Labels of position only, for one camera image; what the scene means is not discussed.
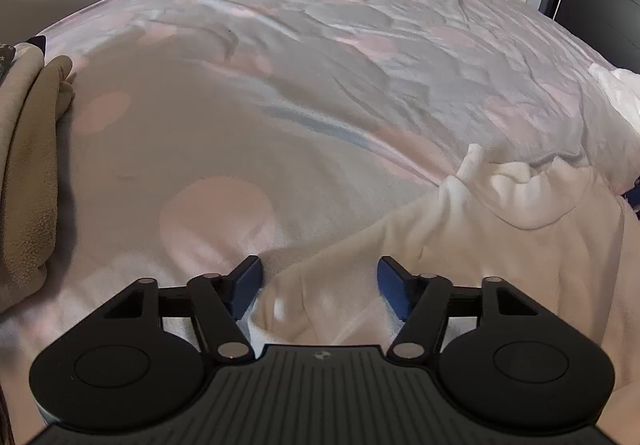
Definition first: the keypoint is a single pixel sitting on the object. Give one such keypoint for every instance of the pink dotted bed sheet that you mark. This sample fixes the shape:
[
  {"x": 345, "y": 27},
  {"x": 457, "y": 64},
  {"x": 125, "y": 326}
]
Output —
[{"x": 203, "y": 131}]

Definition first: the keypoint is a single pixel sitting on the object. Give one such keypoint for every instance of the white fleece garment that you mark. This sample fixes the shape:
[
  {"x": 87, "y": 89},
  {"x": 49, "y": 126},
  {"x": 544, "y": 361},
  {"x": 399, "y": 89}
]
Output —
[{"x": 559, "y": 234}]

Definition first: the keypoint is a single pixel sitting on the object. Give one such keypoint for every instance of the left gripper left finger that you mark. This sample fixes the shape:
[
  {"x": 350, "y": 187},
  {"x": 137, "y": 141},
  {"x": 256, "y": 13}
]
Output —
[{"x": 147, "y": 354}]

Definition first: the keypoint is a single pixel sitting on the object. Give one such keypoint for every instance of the beige folded fleece garment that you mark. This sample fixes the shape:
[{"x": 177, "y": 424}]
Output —
[{"x": 35, "y": 94}]

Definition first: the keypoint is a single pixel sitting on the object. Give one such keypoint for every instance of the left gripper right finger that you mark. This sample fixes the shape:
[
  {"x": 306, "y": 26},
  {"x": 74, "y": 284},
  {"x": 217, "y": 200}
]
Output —
[{"x": 496, "y": 355}]

